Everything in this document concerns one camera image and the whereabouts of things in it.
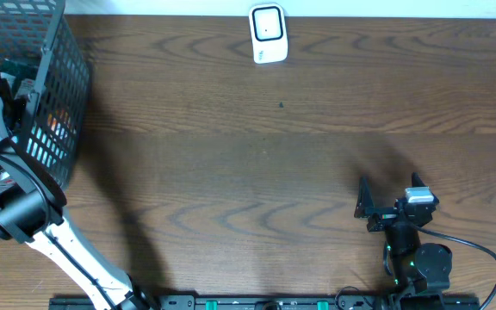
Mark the white barcode scanner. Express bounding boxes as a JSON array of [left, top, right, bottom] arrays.
[[249, 3, 288, 65]]

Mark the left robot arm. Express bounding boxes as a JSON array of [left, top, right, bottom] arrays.
[[0, 81, 161, 309]]

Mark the grey plastic mesh basket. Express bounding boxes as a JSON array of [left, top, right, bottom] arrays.
[[0, 0, 90, 188]]

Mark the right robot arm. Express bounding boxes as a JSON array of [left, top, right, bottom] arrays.
[[354, 173, 452, 310]]

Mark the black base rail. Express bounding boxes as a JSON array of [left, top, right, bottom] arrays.
[[48, 294, 481, 310]]

